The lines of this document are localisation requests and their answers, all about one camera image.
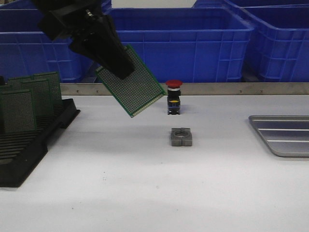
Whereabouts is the red emergency stop button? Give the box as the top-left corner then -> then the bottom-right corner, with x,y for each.
166,79 -> 183,115

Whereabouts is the far left blue crate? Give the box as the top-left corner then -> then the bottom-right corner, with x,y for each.
0,0 -> 112,12

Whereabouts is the blue plastic crate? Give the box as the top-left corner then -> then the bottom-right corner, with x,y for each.
0,9 -> 94,83
241,6 -> 309,82
110,7 -> 253,83

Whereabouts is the far right blue crate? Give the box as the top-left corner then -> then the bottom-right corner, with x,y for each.
192,0 -> 309,8

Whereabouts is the centre blue plastic crate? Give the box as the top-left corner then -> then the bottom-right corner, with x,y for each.
110,7 -> 253,83

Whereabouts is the left blue plastic crate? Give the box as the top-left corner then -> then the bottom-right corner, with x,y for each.
0,9 -> 94,83

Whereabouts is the green perforated board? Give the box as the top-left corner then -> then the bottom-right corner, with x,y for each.
96,45 -> 166,117
0,89 -> 37,134
21,79 -> 54,117

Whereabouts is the right blue plastic crate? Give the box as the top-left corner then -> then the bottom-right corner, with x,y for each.
241,6 -> 309,82

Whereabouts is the left-edge green board behind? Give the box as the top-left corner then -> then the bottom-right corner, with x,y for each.
0,84 -> 13,93

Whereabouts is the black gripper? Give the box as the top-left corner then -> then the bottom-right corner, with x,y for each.
32,0 -> 135,79

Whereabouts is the black slotted board rack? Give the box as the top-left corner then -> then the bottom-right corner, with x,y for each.
0,99 -> 80,188

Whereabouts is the rear right green board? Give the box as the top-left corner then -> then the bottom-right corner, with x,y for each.
33,72 -> 62,105

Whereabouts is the grey square metal block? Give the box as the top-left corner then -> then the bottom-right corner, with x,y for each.
170,128 -> 193,146

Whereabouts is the rear left green board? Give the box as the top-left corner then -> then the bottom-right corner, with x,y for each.
7,75 -> 32,86

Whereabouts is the silver metal tray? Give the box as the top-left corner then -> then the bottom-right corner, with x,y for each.
249,115 -> 309,158

